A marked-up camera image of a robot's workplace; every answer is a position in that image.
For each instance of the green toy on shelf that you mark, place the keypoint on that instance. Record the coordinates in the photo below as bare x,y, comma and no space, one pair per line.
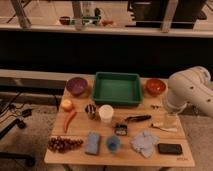
86,20

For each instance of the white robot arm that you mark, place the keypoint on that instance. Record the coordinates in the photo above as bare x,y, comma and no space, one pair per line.
189,86

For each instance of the purple bowl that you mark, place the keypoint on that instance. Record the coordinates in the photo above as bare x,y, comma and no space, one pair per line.
77,86

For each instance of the small black box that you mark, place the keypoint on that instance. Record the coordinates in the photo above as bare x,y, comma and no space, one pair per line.
121,129

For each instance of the black handled spoon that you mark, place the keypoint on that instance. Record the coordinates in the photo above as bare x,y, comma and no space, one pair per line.
138,118

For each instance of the black rectangular block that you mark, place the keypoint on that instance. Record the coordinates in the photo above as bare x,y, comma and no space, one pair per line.
173,149

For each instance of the white plastic cup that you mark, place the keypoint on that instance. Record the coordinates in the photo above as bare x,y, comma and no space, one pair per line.
106,113

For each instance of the orange object on shelf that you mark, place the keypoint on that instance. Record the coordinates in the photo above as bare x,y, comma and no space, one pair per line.
107,23

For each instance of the blue plastic cup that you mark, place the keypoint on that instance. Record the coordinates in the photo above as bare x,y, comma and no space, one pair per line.
113,144

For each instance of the blue sponge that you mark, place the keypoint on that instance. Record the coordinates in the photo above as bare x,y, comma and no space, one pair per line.
92,143

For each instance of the green plastic tray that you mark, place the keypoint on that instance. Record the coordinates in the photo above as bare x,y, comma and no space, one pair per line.
118,89

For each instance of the yellow apple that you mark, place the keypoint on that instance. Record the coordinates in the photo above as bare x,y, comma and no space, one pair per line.
67,105

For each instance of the light blue towel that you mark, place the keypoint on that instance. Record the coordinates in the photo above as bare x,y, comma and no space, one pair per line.
144,143

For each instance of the metal cup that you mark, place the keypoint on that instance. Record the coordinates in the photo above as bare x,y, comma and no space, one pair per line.
90,109

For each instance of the wooden handled brush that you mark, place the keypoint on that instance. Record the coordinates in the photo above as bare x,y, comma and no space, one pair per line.
161,126

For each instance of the bunch of red grapes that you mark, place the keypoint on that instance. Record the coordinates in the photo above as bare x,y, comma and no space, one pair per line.
63,145

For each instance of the red bowl on shelf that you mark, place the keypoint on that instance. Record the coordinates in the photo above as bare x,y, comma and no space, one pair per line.
64,20

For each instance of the orange carrot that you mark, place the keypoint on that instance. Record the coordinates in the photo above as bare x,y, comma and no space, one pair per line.
68,119

